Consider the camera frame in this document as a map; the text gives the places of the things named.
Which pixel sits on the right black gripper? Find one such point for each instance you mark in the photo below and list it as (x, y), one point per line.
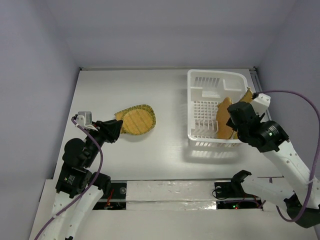
(242, 122)

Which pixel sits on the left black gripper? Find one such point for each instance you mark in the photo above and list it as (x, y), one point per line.
(109, 128)

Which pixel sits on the fan-shaped woven bamboo plate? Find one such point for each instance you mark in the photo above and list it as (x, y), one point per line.
(118, 115)

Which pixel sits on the rounded square orange woven plate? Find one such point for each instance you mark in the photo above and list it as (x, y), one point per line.
(224, 132)

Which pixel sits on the round woven bamboo plate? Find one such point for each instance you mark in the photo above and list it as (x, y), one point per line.
(138, 121)

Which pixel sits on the square yellow woven plate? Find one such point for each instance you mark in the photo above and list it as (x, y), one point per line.
(248, 96)

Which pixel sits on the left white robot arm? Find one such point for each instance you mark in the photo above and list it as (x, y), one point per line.
(80, 183)

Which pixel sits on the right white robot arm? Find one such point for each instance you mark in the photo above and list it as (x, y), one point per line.
(302, 201)

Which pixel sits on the white plastic dish rack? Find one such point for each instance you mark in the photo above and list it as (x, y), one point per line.
(206, 89)

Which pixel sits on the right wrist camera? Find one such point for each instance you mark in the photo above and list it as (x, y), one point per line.
(261, 102)

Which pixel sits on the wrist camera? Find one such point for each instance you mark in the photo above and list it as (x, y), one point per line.
(84, 119)
(261, 102)

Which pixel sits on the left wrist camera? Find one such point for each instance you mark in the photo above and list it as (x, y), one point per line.
(84, 119)

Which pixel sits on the aluminium side rail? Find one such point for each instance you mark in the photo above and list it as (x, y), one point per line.
(258, 88)

